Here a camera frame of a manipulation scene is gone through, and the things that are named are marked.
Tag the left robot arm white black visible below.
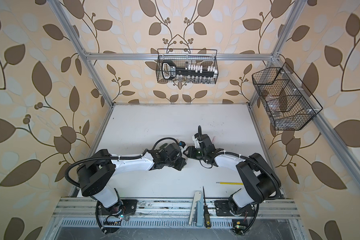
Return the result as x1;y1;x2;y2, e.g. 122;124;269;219
65;137;186;235

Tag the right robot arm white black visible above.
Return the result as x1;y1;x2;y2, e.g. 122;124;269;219
184;126;282;216

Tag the beige blue utility tool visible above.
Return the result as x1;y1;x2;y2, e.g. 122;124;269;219
188;191;204;227

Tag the black screwdriver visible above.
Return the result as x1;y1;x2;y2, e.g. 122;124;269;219
203;187;212;229

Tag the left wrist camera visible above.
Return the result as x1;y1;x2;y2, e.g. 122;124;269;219
166;141;187;153

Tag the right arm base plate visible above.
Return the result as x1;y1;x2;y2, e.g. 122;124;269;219
214;200;256;217

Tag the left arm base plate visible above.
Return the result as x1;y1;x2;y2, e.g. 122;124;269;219
95;199;138;216

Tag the black socket set rail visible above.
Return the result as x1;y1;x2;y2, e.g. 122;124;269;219
160;60;219;80

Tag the back wire basket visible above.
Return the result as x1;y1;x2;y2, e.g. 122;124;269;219
156;48;219;85

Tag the wire basket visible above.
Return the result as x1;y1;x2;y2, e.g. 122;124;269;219
156;48;219;85
252;63;323;131

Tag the right wire basket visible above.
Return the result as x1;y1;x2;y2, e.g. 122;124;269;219
252;63;323;131

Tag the aluminium front rail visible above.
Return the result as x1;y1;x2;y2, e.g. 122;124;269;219
52;198;301;229

